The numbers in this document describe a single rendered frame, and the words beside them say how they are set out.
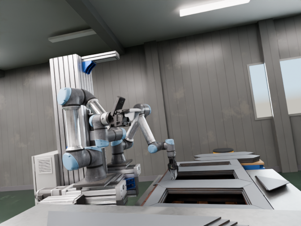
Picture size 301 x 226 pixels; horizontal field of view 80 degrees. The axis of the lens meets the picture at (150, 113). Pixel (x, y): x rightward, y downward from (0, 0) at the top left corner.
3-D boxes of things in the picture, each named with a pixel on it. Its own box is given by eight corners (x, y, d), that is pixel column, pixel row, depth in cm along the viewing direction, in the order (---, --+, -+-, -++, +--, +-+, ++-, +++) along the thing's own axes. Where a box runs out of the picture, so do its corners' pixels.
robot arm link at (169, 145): (166, 139, 170) (174, 138, 165) (168, 150, 169) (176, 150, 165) (163, 140, 163) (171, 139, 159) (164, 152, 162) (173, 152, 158)
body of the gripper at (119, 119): (132, 125, 94) (116, 127, 101) (132, 110, 95) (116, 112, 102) (122, 124, 88) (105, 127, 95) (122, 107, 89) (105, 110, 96)
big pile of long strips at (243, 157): (254, 155, 240) (254, 150, 240) (263, 162, 202) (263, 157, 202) (194, 158, 263) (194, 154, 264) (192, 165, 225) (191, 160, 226)
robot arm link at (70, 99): (92, 166, 120) (85, 86, 123) (72, 173, 107) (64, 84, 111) (82, 166, 127) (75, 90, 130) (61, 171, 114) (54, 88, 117)
